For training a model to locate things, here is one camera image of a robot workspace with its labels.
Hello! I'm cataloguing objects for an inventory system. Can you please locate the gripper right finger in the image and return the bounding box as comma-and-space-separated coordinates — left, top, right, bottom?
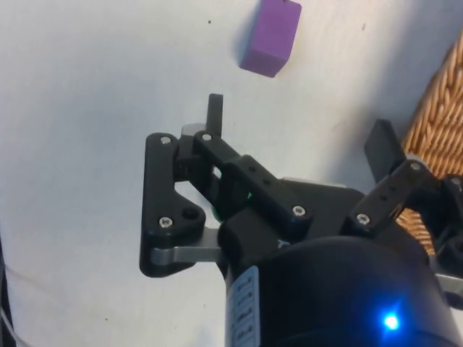
341, 119, 463, 262

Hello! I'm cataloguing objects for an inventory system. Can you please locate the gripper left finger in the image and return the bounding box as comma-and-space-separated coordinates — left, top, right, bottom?
139, 93, 315, 278

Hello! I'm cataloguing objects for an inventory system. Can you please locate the wicker basket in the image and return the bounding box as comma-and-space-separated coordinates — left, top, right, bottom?
396, 34, 463, 254

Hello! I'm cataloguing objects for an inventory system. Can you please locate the purple triangular block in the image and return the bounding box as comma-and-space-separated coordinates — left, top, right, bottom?
238, 0, 303, 78

